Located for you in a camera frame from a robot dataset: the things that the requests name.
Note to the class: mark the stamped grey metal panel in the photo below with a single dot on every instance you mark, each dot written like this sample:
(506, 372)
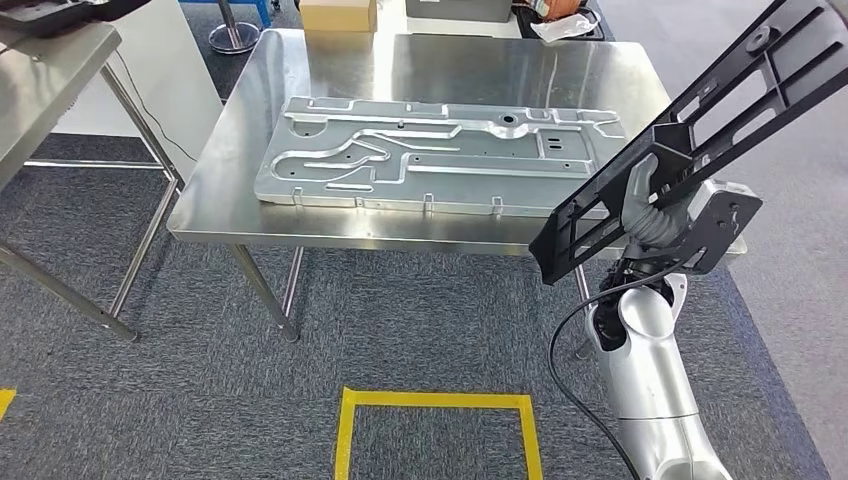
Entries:
(464, 179)

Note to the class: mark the black open bag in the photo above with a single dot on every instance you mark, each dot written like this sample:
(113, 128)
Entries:
(522, 28)

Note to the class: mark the stainless steel workbench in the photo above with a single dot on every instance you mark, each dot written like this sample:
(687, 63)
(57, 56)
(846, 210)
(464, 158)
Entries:
(464, 66)

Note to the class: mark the black moulded plastic tray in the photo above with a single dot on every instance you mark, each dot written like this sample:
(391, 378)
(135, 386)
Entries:
(66, 16)

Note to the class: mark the black plastic license plate frame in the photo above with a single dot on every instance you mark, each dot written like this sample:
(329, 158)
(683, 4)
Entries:
(672, 142)

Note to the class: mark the yellow floor tape square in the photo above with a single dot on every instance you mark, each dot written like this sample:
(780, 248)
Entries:
(430, 399)
(5, 401)

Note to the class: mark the chrome stanchion with round base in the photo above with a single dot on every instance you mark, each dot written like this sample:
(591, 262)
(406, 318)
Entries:
(233, 36)

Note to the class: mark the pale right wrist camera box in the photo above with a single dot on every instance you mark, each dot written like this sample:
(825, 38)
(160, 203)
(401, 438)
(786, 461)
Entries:
(722, 232)

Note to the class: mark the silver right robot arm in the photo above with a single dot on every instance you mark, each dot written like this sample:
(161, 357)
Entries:
(649, 371)

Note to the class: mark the clear plastic bag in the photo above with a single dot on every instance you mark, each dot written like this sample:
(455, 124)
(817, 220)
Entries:
(563, 28)

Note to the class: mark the stainless steel side table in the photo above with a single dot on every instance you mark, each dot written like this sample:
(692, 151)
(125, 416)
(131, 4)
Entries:
(40, 86)

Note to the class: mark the brown cardboard box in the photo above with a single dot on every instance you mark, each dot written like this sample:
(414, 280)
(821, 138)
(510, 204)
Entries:
(338, 16)

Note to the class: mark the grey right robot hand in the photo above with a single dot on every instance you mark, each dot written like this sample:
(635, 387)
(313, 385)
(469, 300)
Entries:
(641, 182)

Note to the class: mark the white cabinet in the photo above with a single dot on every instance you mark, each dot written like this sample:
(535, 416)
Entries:
(166, 79)

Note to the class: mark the white desk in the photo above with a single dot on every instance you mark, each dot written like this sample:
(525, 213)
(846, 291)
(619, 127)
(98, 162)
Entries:
(464, 30)

